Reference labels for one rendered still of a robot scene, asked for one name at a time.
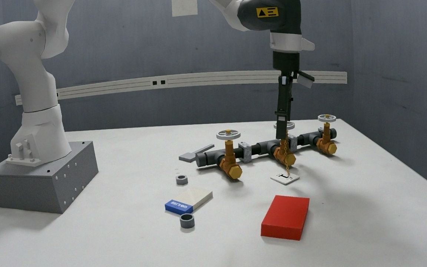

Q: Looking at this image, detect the red rectangular block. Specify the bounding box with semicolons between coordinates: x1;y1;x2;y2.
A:
261;195;310;241

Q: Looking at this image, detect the grey hex nut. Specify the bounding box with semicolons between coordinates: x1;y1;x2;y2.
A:
176;175;188;185

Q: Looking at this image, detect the grey hollow cylinder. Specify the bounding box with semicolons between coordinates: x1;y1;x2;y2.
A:
179;214;195;229

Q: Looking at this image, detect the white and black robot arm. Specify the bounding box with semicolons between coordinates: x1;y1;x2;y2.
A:
0;0;315;167

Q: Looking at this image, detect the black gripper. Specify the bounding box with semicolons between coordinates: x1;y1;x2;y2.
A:
273;51;299;140

